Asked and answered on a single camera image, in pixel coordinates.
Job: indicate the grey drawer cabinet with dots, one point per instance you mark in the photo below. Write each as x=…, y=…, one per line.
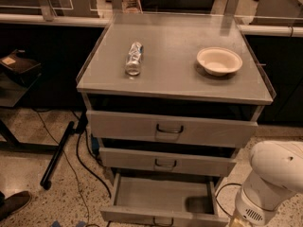
x=171, y=81

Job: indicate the black stand leg bar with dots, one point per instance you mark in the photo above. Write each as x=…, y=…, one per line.
x=45, y=182

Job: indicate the black box with label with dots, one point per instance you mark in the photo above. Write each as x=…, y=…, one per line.
x=20, y=68

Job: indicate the dark shoe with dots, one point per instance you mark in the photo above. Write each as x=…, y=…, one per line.
x=13, y=203

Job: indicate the grey drawer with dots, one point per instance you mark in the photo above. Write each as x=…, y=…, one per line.
x=171, y=129
x=166, y=162
x=163, y=200

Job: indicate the foam gripper body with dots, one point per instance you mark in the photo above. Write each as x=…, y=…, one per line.
x=249, y=210

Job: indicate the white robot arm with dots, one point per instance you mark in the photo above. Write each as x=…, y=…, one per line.
x=276, y=176

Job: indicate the crushed silver can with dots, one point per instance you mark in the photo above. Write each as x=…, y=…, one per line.
x=134, y=58

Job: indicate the clear plastic jar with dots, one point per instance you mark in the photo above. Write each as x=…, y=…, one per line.
x=131, y=6

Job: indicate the white paper bowl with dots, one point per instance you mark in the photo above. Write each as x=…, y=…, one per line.
x=218, y=61

